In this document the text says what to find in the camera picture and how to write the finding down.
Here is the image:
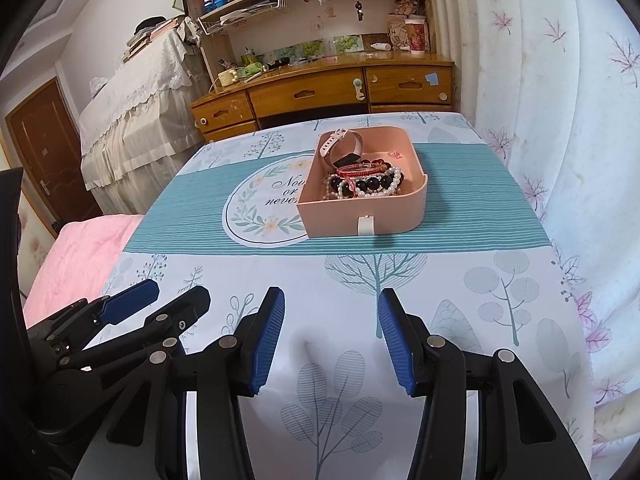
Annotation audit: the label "stack of books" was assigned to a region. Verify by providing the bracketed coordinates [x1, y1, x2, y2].
[122, 17, 186, 63]

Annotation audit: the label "wooden desk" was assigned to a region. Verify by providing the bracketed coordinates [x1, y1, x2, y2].
[189, 52, 456, 143]

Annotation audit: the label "black bead bracelet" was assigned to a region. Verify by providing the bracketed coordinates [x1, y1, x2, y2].
[325, 157, 401, 198]

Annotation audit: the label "red braided bracelet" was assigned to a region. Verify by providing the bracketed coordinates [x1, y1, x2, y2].
[336, 162, 396, 181]

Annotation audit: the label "wooden bookshelf hutch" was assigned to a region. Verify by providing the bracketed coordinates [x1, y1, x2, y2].
[176, 0, 438, 68]

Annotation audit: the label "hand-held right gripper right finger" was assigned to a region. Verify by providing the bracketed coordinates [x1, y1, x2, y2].
[377, 287, 593, 480]

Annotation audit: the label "white wire rack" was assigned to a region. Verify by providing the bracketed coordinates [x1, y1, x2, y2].
[197, 0, 291, 36]

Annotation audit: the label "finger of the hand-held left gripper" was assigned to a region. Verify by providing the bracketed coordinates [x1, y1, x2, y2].
[27, 279, 161, 356]
[57, 286, 212, 376]

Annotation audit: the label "pale pink smartwatch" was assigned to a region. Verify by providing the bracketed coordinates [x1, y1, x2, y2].
[319, 129, 365, 168]

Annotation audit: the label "pink drawer tray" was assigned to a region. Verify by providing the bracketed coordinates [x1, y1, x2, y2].
[295, 125, 428, 239]

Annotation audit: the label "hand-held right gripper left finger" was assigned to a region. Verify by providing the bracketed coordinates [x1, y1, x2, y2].
[70, 287, 286, 480]

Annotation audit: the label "green leaf pictures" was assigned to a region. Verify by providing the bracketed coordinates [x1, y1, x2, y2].
[272, 35, 362, 60]

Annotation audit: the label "patterned paper bag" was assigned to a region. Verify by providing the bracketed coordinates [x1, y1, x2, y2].
[387, 17, 408, 51]

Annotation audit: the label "pink blanket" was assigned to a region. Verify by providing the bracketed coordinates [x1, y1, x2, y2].
[22, 214, 146, 331]

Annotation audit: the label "brown wooden door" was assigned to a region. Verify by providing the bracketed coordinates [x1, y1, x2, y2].
[5, 77, 103, 226]

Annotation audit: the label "red patterned paper cup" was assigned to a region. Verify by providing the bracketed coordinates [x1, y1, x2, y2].
[404, 17, 427, 55]

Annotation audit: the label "white pearl bracelet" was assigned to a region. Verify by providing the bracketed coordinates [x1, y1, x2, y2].
[322, 165, 405, 202]

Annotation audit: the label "white leaf print curtain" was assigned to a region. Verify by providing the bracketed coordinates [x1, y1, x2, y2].
[425, 0, 640, 461]

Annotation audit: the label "lace covered furniture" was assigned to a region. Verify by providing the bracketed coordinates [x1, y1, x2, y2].
[77, 15, 211, 216]

